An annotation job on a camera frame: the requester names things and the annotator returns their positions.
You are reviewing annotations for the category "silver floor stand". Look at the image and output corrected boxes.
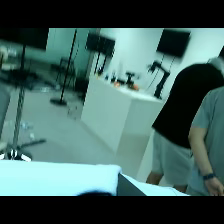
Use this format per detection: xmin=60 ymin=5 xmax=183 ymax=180
xmin=0 ymin=44 xmax=47 ymax=162

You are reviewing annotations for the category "black wall screen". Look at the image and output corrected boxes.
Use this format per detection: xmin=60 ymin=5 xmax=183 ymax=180
xmin=156 ymin=28 xmax=192 ymax=59

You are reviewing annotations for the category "black floor stand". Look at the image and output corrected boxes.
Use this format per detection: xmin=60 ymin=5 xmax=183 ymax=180
xmin=49 ymin=28 xmax=79 ymax=107

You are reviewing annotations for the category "person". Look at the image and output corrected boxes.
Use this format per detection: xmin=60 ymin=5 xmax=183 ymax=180
xmin=145 ymin=56 xmax=224 ymax=194
xmin=185 ymin=86 xmax=224 ymax=197

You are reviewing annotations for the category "white counter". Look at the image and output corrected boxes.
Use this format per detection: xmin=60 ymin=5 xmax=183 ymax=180
xmin=80 ymin=75 xmax=165 ymax=179

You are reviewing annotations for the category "white garment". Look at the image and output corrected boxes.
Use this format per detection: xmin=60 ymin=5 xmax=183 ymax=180
xmin=0 ymin=159 xmax=123 ymax=197

